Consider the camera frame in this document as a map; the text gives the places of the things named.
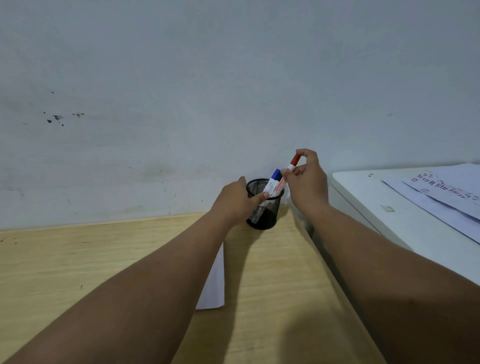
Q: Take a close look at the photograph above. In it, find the person's left hand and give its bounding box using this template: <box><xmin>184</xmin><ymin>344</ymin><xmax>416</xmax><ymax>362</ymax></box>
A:
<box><xmin>209</xmin><ymin>176</ymin><xmax>270</xmax><ymax>228</ymax></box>

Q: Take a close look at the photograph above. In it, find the person's right hand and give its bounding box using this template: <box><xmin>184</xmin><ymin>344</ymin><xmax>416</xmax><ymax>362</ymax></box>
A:
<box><xmin>280</xmin><ymin>149</ymin><xmax>330</xmax><ymax>217</ymax></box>

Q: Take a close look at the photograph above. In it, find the red capped white marker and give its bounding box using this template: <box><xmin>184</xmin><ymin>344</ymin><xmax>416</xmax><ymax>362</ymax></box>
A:
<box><xmin>273</xmin><ymin>153</ymin><xmax>302</xmax><ymax>197</ymax></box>

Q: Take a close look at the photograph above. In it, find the black mesh pen cup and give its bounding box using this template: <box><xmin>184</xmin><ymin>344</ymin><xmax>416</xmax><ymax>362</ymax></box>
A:
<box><xmin>245</xmin><ymin>178</ymin><xmax>285</xmax><ymax>230</ymax></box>

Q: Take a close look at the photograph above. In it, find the person's left forearm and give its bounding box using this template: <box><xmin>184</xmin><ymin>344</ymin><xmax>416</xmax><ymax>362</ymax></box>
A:
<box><xmin>0</xmin><ymin>210</ymin><xmax>241</xmax><ymax>364</ymax></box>

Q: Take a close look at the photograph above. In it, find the person's right forearm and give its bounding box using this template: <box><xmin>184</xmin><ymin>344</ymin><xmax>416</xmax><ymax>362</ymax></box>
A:
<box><xmin>299</xmin><ymin>204</ymin><xmax>480</xmax><ymax>364</ymax></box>

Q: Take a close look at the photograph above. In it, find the blue capped white marker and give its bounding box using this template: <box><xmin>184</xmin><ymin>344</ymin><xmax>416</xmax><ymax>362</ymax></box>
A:
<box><xmin>263</xmin><ymin>169</ymin><xmax>283</xmax><ymax>198</ymax></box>

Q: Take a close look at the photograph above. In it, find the white desk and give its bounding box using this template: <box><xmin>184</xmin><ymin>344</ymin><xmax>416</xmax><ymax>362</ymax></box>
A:
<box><xmin>328</xmin><ymin>163</ymin><xmax>480</xmax><ymax>286</ymax></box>

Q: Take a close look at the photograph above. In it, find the blank white paper sheet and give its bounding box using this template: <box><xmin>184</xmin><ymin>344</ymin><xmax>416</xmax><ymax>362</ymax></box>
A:
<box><xmin>195</xmin><ymin>243</ymin><xmax>226</xmax><ymax>311</ymax></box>

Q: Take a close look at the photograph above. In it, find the plain white paper sheet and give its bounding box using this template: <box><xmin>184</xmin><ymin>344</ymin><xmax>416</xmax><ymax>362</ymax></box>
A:
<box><xmin>381</xmin><ymin>179</ymin><xmax>480</xmax><ymax>245</ymax></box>

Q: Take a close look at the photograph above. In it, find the printed white paper sheet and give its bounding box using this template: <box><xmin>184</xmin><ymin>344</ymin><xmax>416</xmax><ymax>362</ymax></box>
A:
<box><xmin>403</xmin><ymin>163</ymin><xmax>480</xmax><ymax>221</ymax></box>

